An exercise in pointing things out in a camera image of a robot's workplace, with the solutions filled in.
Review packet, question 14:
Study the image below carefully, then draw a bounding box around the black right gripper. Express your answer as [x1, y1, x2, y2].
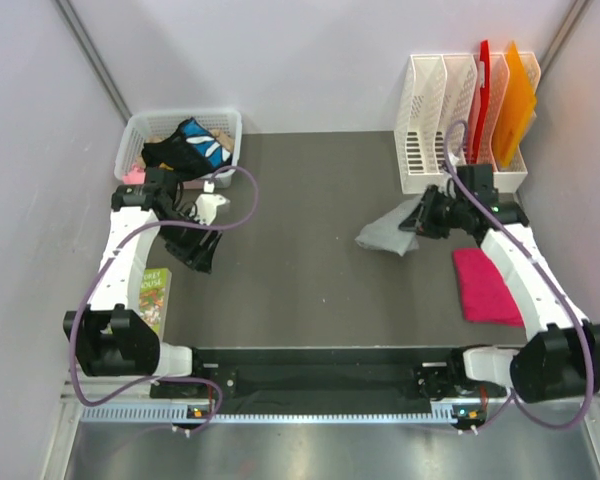
[400, 185, 470, 239]

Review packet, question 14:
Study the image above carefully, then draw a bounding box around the white file organiser rack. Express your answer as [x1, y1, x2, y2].
[393, 52, 541, 195]

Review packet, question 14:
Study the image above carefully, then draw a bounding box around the grey t shirt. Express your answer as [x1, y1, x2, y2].
[355, 196, 421, 257]

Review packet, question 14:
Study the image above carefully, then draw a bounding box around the folded magenta t shirt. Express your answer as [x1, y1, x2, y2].
[452, 248, 524, 328]

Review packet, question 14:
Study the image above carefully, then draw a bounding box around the light pink t shirt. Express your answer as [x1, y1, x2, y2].
[122, 166, 145, 185]

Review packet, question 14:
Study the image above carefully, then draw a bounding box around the green children's book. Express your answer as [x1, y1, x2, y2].
[138, 268, 172, 341]

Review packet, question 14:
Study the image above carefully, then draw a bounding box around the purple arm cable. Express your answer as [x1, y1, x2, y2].
[442, 119, 595, 435]
[68, 165, 260, 435]

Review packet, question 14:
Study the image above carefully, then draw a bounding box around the orange plastic folder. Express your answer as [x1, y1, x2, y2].
[491, 41, 540, 170]

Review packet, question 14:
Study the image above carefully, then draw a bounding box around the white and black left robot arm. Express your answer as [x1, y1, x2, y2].
[63, 168, 228, 397]

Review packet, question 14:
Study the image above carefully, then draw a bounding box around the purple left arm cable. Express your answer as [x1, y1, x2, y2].
[68, 165, 260, 435]

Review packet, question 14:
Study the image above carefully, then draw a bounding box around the red plastic folder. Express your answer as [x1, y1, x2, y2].
[469, 40, 491, 163]

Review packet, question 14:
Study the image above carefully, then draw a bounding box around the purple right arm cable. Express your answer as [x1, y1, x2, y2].
[442, 119, 595, 435]

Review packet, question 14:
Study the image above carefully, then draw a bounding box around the white plastic laundry basket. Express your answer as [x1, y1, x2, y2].
[114, 107, 243, 183]

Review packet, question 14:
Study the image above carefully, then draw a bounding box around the black and blue t shirt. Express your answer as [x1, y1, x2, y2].
[141, 117, 233, 182]

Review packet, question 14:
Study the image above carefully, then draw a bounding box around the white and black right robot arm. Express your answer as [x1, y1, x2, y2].
[399, 165, 600, 404]

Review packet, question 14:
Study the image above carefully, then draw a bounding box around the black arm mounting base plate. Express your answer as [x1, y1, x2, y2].
[148, 347, 511, 416]

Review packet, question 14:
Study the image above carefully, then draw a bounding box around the aluminium frame rail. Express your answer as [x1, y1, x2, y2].
[59, 379, 600, 426]

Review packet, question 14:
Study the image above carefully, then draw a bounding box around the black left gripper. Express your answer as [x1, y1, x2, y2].
[157, 209, 222, 275]

